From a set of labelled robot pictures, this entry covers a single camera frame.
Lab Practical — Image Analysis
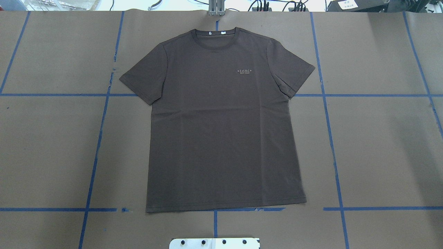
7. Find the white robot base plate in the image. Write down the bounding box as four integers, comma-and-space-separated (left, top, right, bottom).
169, 238, 261, 249

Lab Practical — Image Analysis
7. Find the dark brown t-shirt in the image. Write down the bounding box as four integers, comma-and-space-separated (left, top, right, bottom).
120, 27, 315, 214

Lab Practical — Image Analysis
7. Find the black box with label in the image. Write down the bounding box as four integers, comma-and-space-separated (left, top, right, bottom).
326, 0, 389, 12

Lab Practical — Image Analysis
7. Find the aluminium profile post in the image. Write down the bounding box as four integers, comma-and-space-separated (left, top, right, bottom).
208, 0, 226, 16

